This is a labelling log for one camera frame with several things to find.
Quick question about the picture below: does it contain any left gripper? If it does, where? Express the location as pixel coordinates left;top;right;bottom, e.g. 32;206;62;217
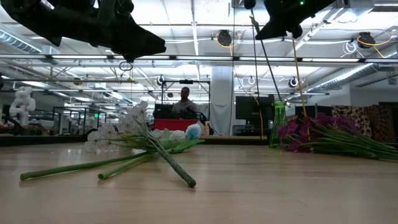
46;0;167;62

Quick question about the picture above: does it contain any large black monitor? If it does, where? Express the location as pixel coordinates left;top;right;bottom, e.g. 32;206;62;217
235;95;276;121

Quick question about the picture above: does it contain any small black monitor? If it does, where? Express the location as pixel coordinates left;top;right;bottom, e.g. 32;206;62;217
153;103;175;120

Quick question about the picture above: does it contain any brown patterned cloth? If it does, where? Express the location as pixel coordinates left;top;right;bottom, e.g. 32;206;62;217
331;105;395;142

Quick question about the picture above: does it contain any black computer tower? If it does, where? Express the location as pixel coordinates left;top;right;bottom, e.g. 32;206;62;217
294;105;333;121

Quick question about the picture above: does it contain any black hanging cable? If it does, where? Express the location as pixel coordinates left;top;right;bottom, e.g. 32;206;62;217
249;0;264;138

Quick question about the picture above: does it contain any white veined flower spray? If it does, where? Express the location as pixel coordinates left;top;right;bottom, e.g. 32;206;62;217
84;100;197;189

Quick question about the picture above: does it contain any person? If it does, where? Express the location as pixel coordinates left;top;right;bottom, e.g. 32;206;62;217
171;86;200;121

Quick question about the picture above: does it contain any white blue-tipped artificial tulip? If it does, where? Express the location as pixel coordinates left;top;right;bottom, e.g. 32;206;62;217
97;123;206;180

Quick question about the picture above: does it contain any green glass vase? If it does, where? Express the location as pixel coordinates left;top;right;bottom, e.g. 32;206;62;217
269;100;289;150

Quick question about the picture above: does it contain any white draped cloth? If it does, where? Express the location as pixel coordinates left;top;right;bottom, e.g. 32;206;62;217
210;65;234;136

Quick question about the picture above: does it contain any red plastic bin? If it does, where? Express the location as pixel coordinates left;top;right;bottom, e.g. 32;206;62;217
154;118;199;132

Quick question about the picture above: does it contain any yellow hanging cable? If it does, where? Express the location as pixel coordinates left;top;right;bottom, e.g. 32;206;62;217
291;39;311;141

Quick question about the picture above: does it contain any long ceiling light strip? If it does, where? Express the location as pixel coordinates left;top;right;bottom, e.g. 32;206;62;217
0;54;398;63

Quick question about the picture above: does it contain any black ceiling cable reel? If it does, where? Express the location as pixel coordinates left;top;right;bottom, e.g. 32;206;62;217
356;31;377;50
216;29;233;48

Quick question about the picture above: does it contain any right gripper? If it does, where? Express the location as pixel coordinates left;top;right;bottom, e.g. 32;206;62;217
254;0;312;40

